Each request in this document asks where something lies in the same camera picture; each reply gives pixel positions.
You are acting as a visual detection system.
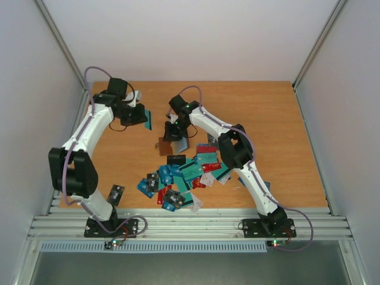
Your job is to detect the teal striped card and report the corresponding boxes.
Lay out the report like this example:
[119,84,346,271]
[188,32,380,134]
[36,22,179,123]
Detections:
[144,109,153,131]

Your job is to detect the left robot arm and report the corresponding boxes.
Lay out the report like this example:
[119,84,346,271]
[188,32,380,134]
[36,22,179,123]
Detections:
[48,77,151,236]

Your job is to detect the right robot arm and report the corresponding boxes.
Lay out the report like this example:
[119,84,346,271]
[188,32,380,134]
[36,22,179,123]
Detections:
[164,94,287,236]

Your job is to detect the black plain card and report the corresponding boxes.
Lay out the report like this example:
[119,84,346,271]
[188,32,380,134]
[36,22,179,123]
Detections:
[167,155,186,166]

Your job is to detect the dark red card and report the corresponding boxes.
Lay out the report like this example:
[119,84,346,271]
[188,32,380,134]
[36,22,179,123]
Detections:
[197,144,217,154]

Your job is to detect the black card top upper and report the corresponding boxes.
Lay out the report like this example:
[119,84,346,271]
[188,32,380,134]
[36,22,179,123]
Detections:
[207,134,219,149]

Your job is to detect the blue card pile centre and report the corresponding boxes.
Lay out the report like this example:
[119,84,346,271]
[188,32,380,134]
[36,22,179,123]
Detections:
[159,164,173,185]

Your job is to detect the teal card pile bottom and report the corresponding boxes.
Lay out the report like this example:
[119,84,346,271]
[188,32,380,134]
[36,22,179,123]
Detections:
[172,161,232,191]

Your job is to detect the red gold VIP card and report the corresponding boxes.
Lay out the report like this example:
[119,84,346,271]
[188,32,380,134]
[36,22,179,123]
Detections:
[202,161,221,173]

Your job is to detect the black vip card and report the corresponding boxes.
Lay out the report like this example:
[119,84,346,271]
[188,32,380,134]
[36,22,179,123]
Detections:
[146,173,160,192]
[107,185,125,207]
[163,189,185,211]

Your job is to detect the blue card left edge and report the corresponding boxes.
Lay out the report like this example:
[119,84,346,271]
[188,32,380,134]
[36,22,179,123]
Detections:
[137,178,155,199]

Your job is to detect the black VIP card bottom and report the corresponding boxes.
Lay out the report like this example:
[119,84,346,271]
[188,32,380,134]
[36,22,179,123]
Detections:
[163,189,185,211]

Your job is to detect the black VIP card far left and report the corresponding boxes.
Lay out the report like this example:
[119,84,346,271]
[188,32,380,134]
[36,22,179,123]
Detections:
[107,185,125,207]

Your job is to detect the blue card far right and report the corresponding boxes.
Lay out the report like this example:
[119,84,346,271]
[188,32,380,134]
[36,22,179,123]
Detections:
[264,181,271,191]

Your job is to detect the left controller board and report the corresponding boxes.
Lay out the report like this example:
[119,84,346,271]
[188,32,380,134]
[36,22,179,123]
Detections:
[104,240,124,250]

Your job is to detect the controller board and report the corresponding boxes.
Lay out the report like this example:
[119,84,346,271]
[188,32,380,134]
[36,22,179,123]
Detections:
[104,240,124,250]
[267,239,289,248]

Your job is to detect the right controller board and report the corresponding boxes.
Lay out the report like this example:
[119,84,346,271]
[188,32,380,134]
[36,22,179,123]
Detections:
[267,239,289,248]

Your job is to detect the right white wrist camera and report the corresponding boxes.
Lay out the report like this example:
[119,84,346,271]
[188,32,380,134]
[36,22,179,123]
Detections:
[166,107,178,124]

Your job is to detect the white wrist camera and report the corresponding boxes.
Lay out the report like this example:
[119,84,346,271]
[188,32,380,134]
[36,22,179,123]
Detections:
[124,90,142,107]
[166,107,178,124]

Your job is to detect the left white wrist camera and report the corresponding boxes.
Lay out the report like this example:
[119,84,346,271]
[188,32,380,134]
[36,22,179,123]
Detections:
[124,90,142,107]

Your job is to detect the grey slotted cable duct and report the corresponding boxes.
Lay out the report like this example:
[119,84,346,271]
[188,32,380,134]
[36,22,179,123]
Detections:
[40,240,267,254]

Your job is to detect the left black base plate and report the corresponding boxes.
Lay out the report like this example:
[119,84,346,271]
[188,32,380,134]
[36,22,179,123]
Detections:
[84,218,139,238]

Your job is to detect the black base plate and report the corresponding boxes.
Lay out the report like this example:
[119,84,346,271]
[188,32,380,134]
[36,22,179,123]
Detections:
[84,218,139,238]
[240,218,297,238]

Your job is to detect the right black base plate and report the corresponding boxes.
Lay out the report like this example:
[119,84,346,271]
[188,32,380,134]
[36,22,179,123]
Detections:
[240,218,297,238]

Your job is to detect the aluminium frame rails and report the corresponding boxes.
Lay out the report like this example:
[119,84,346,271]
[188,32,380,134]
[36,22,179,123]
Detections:
[27,207,353,241]

